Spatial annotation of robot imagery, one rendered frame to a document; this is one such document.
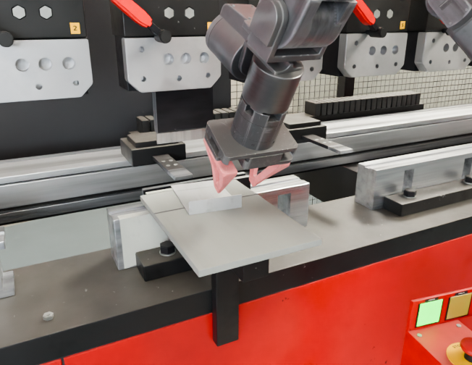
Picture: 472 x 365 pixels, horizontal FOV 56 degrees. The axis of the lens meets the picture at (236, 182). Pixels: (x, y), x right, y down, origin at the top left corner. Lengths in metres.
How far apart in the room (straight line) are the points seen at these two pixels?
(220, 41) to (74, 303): 0.44
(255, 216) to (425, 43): 0.53
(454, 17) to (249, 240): 0.44
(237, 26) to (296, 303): 0.52
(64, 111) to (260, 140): 0.79
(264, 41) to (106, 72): 0.83
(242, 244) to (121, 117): 0.75
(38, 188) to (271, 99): 0.63
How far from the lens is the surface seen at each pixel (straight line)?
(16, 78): 0.66
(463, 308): 0.90
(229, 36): 0.52
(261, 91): 0.48
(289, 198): 0.88
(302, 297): 0.84
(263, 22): 0.44
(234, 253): 0.57
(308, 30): 0.44
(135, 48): 0.68
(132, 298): 0.72
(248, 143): 0.52
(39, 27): 0.66
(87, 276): 0.80
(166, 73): 0.70
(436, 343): 0.84
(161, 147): 0.96
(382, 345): 1.08
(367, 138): 1.33
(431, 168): 1.14
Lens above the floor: 1.28
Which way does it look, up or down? 20 degrees down
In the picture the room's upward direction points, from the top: straight up
